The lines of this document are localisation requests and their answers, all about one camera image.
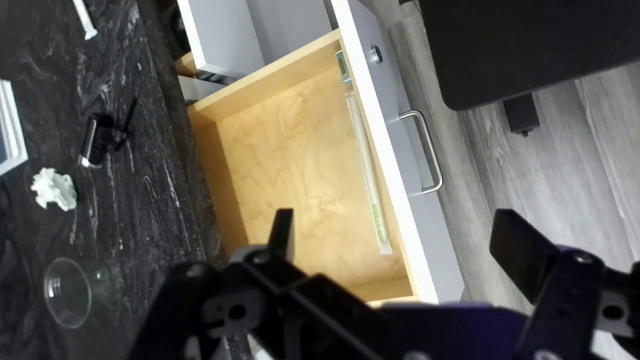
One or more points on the clear plastic cup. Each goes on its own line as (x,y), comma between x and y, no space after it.
(70,295)

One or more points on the paper wrapped chopsticks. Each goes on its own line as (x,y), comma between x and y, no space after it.
(371,185)

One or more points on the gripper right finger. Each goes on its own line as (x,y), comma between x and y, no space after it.
(570,290)

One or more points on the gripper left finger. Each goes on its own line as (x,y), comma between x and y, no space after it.
(195,305)

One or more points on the small black clip gadget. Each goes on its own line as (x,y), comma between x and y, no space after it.
(100,137)

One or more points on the white drawer with wooden inside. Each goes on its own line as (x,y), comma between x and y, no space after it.
(295,165)

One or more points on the white framed box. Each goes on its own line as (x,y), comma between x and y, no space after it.
(10,130)

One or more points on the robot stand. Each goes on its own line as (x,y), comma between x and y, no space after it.
(525,45)

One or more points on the crumpled white tissue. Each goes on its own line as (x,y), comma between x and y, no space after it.
(54,189)

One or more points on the small round black drawer lock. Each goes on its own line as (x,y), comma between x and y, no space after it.
(376,54)

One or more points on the white plastic stick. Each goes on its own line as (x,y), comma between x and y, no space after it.
(85,20)

